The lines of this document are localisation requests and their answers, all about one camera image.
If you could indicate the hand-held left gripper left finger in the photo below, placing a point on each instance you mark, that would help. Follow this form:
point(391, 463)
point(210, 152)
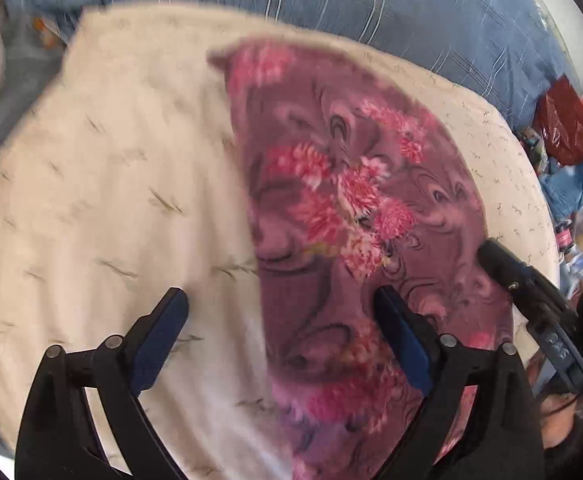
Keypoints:
point(161, 340)

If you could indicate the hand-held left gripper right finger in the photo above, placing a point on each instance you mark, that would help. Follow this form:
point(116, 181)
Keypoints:
point(407, 342)

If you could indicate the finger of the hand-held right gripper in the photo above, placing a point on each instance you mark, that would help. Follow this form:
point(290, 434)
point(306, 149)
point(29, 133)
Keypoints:
point(499, 262)

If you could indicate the pink floral cloth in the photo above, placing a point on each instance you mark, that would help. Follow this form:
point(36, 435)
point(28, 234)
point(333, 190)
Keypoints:
point(351, 200)

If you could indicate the person's right hand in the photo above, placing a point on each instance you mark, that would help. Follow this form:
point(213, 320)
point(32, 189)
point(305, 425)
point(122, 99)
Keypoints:
point(559, 422)

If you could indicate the blue crumpled cloth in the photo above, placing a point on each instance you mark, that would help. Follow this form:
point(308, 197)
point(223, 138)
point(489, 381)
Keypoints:
point(571, 185)

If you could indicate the red plastic bag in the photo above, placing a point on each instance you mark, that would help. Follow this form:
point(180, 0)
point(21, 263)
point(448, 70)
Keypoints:
point(566, 125)

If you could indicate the cream printed cushion cover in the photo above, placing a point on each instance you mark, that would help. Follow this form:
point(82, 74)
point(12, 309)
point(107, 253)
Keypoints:
point(121, 185)

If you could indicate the blue striped blanket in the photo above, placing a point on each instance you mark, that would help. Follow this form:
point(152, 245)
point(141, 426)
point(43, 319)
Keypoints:
point(371, 5)

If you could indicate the grey cloth with orange print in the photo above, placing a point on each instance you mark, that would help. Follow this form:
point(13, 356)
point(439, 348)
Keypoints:
point(6, 90)

